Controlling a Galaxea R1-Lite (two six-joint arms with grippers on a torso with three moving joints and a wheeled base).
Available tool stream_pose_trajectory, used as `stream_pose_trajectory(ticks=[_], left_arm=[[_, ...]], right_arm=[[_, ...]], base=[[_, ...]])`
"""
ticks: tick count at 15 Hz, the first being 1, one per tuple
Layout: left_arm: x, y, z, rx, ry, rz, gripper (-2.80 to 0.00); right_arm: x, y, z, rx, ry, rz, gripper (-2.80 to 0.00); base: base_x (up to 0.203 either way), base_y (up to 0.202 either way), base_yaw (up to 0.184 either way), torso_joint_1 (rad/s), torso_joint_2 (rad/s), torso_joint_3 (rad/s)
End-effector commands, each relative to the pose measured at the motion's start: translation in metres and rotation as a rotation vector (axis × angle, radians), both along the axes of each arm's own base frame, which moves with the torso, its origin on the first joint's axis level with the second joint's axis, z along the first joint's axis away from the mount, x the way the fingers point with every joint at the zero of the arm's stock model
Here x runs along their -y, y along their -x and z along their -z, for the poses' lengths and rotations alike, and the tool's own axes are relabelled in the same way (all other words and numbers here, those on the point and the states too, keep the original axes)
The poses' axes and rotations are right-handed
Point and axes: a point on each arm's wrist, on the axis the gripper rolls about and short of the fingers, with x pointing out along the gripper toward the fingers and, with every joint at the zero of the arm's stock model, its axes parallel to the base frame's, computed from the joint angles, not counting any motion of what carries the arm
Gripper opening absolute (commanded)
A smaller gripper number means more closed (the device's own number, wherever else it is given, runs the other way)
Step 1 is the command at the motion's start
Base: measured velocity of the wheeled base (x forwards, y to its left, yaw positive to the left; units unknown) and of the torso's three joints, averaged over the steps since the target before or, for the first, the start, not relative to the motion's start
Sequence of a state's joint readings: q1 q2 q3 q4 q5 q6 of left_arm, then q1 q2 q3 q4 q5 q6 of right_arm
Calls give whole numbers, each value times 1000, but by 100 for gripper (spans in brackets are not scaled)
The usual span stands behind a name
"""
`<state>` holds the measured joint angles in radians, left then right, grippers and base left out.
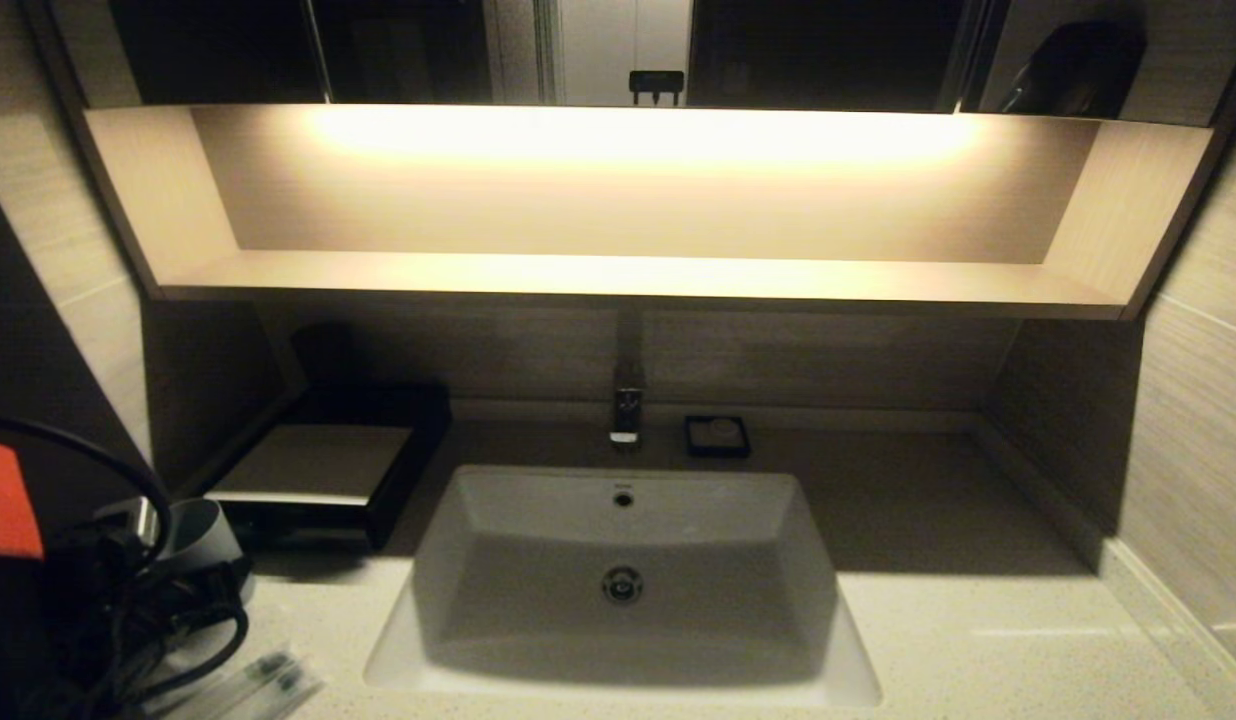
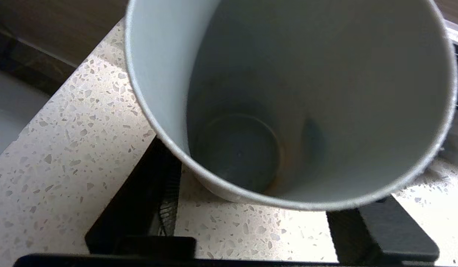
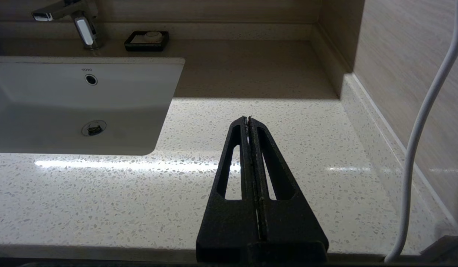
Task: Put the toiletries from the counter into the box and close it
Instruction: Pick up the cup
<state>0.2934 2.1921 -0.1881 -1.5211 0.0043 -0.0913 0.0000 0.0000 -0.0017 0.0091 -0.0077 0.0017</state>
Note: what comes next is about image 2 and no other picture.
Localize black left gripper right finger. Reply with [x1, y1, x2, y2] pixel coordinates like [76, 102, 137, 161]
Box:
[325, 196, 440, 264]

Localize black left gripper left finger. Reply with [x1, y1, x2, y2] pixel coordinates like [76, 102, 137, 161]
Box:
[84, 136, 197, 256]

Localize grey plastic cup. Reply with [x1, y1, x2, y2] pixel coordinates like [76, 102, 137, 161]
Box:
[124, 0, 458, 212]

